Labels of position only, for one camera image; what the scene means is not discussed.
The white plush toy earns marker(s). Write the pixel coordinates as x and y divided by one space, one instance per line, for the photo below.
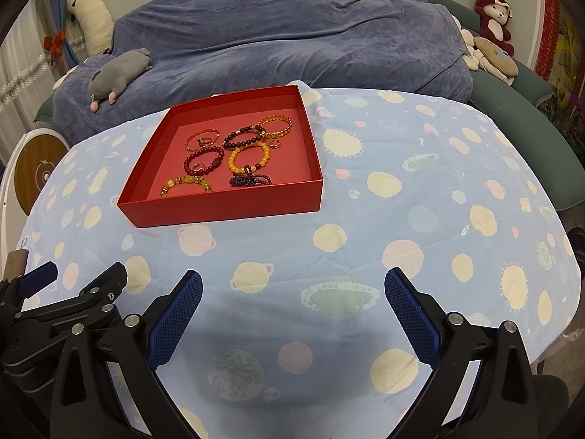
468 55

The grey mole plush toy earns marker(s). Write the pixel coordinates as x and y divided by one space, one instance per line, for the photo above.
119 73

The cream plush toy black ears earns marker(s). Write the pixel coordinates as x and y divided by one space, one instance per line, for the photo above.
93 18

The green sofa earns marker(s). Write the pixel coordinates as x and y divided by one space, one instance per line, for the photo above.
516 114

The brown cardboard piece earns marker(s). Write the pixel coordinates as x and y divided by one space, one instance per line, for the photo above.
13 263

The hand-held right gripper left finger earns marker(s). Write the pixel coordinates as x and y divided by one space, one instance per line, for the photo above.
176 320

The red ribbon bow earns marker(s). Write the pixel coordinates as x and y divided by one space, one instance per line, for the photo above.
55 43

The red-fringed yellow wall picture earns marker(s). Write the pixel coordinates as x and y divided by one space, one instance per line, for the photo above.
564 41

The round white brown-faced device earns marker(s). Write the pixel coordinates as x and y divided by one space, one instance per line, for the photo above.
39 169

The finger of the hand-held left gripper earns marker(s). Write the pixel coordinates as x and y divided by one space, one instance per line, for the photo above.
39 279
107 281

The beige round plush toy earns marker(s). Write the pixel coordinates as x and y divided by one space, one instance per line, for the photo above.
496 57

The dark purple bead strand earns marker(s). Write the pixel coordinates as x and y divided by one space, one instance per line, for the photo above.
247 180

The purple flower plant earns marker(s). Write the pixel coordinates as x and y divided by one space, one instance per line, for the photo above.
573 123

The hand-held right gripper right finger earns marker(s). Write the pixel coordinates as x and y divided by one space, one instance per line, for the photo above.
411 315

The red cardboard box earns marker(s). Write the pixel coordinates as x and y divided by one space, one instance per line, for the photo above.
292 164

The white cushion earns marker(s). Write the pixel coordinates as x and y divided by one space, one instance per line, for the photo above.
64 77

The red monkey plush toy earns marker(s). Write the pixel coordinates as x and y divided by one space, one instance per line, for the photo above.
491 27

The thin gold bangle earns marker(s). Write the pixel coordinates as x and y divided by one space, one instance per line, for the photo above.
188 144

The blue curtain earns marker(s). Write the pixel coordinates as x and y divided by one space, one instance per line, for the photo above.
68 4

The white sheer curtain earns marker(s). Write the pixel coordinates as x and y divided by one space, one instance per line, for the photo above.
20 73

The light blue planet-print tablecloth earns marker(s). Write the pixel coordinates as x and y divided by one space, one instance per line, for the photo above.
365 238

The blue-grey velvet blanket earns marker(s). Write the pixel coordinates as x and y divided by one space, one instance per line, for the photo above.
274 32

